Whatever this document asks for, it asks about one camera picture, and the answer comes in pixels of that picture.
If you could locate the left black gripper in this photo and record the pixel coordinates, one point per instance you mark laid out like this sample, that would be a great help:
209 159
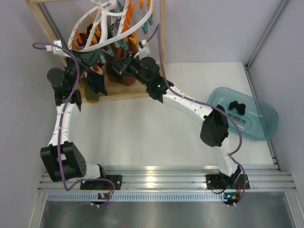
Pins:
87 60

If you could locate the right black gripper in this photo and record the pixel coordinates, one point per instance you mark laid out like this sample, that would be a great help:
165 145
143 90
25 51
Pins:
121 67

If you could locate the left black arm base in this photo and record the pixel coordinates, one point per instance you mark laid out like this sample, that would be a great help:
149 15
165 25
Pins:
112 183

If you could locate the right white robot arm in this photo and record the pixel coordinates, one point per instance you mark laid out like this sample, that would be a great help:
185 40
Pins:
214 120

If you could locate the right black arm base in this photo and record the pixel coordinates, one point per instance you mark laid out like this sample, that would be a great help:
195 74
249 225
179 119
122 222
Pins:
231 187

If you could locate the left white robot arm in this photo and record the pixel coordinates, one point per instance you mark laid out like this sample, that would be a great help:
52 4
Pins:
61 157

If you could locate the brown hanging socks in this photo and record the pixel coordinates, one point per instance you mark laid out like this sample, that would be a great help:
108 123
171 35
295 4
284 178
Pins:
119 53

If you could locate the white oval clip hanger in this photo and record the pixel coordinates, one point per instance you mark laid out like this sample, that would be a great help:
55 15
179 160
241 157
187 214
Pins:
92 31

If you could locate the navy patterned hanging sock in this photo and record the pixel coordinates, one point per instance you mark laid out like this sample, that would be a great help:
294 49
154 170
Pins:
96 82

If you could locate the white striped hanging sock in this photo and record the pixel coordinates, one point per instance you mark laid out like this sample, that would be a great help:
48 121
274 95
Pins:
114 23

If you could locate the teal plastic basin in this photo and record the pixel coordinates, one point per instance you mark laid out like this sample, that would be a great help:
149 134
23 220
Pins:
260 119

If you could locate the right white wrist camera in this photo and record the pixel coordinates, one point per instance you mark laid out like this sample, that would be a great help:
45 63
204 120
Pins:
143 50

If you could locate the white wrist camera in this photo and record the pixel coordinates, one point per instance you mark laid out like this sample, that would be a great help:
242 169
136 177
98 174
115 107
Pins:
57 48
143 50

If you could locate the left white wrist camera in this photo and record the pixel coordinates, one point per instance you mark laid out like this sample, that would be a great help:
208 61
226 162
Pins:
57 48

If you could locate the aluminium mounting rail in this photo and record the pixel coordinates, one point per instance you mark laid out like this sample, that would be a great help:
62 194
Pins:
167 184

